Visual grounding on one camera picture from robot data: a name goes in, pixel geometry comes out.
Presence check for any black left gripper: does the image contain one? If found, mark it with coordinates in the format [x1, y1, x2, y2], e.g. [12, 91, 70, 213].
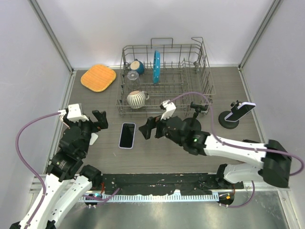
[64, 109, 108, 155]

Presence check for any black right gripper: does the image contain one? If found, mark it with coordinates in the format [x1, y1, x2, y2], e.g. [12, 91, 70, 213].
[140, 110, 184, 146]

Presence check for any black round-base phone stand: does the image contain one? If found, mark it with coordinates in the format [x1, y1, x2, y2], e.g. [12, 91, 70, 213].
[184, 102, 208, 131]

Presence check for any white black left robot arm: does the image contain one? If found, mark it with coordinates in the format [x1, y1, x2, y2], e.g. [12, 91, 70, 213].
[11, 104, 108, 229]

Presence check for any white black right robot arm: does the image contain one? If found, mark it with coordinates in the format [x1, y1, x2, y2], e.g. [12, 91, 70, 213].
[139, 116, 292, 188]

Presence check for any white stand of pink phone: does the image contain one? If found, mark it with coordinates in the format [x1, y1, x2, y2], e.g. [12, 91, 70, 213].
[89, 133, 99, 145]

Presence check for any white grey striped mug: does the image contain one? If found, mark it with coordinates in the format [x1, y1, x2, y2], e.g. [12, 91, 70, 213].
[127, 91, 150, 109]

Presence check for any clear drinking glass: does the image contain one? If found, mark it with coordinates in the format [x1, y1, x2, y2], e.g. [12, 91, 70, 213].
[127, 70, 141, 92]

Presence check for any dark blue ceramic cup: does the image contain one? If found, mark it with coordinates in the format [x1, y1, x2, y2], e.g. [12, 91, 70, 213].
[130, 59, 145, 75]

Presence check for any blue dotted plate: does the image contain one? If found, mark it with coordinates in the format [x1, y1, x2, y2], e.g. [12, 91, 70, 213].
[153, 50, 161, 83]

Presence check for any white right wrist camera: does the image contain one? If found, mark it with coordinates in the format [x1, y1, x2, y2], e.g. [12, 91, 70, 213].
[160, 100, 176, 120]

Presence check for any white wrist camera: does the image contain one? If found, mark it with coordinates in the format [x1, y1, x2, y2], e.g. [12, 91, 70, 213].
[58, 103, 89, 122]
[160, 100, 176, 120]

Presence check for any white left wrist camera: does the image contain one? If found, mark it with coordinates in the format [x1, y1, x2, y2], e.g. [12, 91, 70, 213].
[58, 103, 89, 122]

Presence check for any grey wire dish rack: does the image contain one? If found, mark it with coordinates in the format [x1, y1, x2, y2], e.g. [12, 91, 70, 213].
[116, 37, 215, 116]

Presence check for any white slotted cable duct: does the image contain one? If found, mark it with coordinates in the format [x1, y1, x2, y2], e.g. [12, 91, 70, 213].
[81, 193, 220, 203]

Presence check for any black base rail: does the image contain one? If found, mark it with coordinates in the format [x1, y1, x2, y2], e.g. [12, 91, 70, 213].
[91, 173, 244, 196]

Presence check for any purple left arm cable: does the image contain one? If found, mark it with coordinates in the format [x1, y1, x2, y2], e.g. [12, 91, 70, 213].
[15, 112, 70, 224]

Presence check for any aluminium frame post left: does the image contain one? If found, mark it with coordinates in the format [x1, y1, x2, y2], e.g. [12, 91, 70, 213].
[28, 0, 73, 73]

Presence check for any aluminium frame post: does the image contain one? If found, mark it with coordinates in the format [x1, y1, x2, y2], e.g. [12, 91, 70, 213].
[28, 0, 73, 73]
[238, 0, 283, 71]

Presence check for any aluminium frame post right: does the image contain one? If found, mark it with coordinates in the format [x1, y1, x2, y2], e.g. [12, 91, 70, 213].
[238, 0, 283, 71]

